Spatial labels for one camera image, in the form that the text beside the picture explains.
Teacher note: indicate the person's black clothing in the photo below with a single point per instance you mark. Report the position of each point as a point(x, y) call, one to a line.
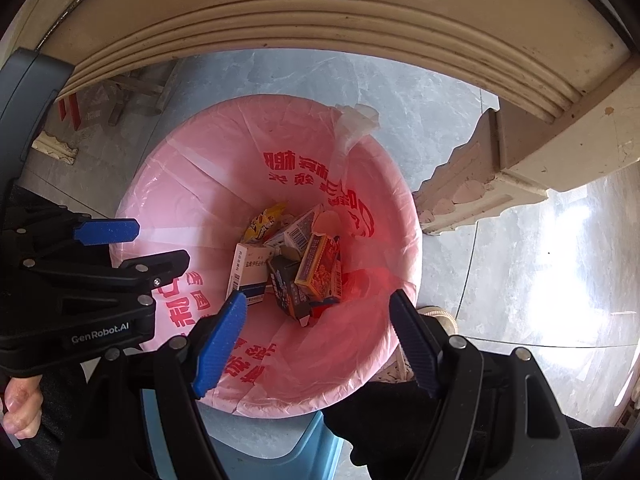
point(370, 420)

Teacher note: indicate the person's left hand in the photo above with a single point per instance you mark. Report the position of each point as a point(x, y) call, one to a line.
point(22, 405)

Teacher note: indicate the wooden scrap pieces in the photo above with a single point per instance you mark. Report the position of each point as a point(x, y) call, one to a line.
point(140, 92)

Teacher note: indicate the white blue medicine box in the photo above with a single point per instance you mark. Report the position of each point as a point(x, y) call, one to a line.
point(247, 272)

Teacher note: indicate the pink bag lined trash bin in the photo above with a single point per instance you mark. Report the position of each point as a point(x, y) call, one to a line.
point(200, 185)

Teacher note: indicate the yellow snack wrapper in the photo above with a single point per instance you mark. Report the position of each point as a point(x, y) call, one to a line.
point(260, 225)

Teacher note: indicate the white barcode box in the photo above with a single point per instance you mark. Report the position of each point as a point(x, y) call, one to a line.
point(295, 232)

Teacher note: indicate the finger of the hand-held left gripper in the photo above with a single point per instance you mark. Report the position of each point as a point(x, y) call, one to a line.
point(160, 266)
point(107, 231)

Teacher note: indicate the red playing card box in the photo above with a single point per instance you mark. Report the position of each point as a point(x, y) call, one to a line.
point(320, 265)

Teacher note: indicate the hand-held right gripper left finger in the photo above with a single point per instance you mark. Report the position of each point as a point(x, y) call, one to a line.
point(220, 340)

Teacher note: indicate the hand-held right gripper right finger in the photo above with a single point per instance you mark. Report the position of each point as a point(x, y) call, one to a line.
point(412, 345)

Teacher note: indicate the beige carved table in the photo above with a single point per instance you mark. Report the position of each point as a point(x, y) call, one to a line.
point(350, 5)

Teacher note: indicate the black box with orange stripe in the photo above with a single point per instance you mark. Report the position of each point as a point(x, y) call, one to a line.
point(287, 290)

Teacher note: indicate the person's white shoe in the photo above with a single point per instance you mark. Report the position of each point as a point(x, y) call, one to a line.
point(440, 316)

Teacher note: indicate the blue plastic stool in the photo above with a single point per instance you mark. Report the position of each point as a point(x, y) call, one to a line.
point(280, 450)

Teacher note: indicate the white carved moulding piece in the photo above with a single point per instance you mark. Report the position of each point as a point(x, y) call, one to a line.
point(52, 147)

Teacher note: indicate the red flat piece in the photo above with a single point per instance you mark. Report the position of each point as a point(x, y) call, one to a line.
point(69, 110)

